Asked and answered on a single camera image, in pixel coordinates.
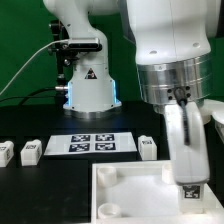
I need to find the black cable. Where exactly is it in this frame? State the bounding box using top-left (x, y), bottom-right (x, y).
top-left (0, 87), bottom-right (66, 106)

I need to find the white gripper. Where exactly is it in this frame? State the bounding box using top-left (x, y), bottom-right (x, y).
top-left (164, 102), bottom-right (210, 186)

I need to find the white square table top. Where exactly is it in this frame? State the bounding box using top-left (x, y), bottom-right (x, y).
top-left (90, 160), bottom-right (221, 224)

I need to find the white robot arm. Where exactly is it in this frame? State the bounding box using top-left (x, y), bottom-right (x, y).
top-left (43, 0), bottom-right (224, 185)

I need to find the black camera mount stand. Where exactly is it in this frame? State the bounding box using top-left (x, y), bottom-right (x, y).
top-left (47, 19), bottom-right (80, 106)

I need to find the white AprilTag marker sheet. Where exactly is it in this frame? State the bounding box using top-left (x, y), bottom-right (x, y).
top-left (45, 132), bottom-right (137, 156)

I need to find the silver camera on stand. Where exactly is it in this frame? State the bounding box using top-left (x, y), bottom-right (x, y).
top-left (68, 38), bottom-right (102, 52)

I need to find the white cable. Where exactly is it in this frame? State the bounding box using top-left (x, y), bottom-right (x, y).
top-left (0, 39), bottom-right (70, 96)

